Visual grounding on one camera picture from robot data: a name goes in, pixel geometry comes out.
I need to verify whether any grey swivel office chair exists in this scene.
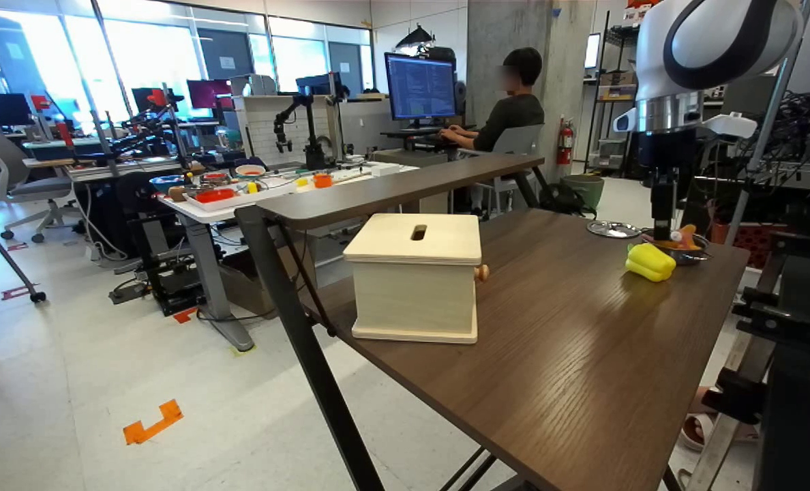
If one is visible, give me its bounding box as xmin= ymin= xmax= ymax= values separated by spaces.
xmin=0 ymin=121 xmax=86 ymax=245

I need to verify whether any black stand leg with wheel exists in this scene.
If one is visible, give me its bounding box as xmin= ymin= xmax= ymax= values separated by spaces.
xmin=0 ymin=200 xmax=49 ymax=309

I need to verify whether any red tray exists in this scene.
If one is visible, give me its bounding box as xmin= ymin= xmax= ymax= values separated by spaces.
xmin=193 ymin=183 xmax=240 ymax=205

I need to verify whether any orange floor tape bracket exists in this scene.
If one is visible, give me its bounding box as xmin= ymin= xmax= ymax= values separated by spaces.
xmin=121 ymin=398 xmax=185 ymax=447

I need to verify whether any green bag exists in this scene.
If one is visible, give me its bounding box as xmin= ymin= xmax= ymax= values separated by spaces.
xmin=538 ymin=171 xmax=609 ymax=219

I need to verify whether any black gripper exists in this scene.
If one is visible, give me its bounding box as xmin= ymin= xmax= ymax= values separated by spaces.
xmin=642 ymin=126 xmax=698 ymax=245

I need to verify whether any white and red shoe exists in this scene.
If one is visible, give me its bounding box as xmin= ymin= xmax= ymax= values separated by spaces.
xmin=680 ymin=413 xmax=726 ymax=455

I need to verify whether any yellow plush toy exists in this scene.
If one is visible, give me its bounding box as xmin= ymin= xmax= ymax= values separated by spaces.
xmin=626 ymin=241 xmax=680 ymax=284

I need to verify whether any red fire extinguisher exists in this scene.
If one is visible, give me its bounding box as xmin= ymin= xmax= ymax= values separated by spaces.
xmin=555 ymin=114 xmax=578 ymax=170

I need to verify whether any small metal pot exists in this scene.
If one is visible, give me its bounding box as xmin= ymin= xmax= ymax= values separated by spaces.
xmin=645 ymin=228 xmax=711 ymax=271

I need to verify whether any metal shelf rack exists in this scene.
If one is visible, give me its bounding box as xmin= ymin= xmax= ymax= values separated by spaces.
xmin=583 ymin=7 xmax=647 ymax=175

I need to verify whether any computer monitor with blue screen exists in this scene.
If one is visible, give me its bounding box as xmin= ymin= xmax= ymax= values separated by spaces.
xmin=381 ymin=48 xmax=461 ymax=127

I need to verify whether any grey slanted metal pole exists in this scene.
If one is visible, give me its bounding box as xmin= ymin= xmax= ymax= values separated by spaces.
xmin=726 ymin=16 xmax=810 ymax=243

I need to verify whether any grey office chair with mesh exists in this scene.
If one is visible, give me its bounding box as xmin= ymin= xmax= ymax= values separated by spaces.
xmin=474 ymin=122 xmax=549 ymax=219

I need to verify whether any white desk with grey legs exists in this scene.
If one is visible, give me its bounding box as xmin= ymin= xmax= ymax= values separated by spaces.
xmin=154 ymin=157 xmax=421 ymax=355

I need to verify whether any seated person in dark shirt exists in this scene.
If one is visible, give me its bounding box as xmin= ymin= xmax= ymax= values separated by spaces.
xmin=439 ymin=47 xmax=549 ymax=155

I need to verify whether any black desk lamp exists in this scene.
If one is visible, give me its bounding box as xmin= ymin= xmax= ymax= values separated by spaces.
xmin=392 ymin=21 xmax=439 ymax=54

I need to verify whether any long brown table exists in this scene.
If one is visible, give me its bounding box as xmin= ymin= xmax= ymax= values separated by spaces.
xmin=236 ymin=151 xmax=549 ymax=228

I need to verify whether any pink screen monitor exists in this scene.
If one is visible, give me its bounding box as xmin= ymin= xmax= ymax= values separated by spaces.
xmin=185 ymin=80 xmax=237 ymax=114

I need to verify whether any black metal rig frame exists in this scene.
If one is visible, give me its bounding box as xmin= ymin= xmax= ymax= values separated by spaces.
xmin=702 ymin=228 xmax=810 ymax=491

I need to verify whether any silver pot lid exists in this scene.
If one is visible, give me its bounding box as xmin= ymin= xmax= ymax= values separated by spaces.
xmin=590 ymin=219 xmax=647 ymax=243

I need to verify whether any black table leg frame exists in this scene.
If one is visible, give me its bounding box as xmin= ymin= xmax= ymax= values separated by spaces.
xmin=236 ymin=208 xmax=390 ymax=491

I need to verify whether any cream wooden box with slot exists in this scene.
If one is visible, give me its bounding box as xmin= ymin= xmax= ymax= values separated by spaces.
xmin=341 ymin=209 xmax=491 ymax=346

